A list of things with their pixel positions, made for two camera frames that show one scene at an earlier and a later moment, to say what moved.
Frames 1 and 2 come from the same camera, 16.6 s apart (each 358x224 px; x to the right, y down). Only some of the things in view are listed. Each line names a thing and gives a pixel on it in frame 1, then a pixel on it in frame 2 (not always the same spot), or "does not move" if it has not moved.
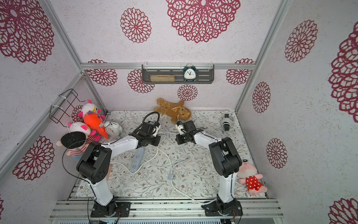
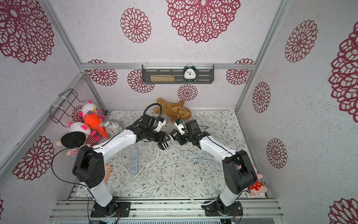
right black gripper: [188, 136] does not move
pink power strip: [108, 172] does not move
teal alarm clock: [189, 73] does not move
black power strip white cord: [226, 122] -> [168, 144]
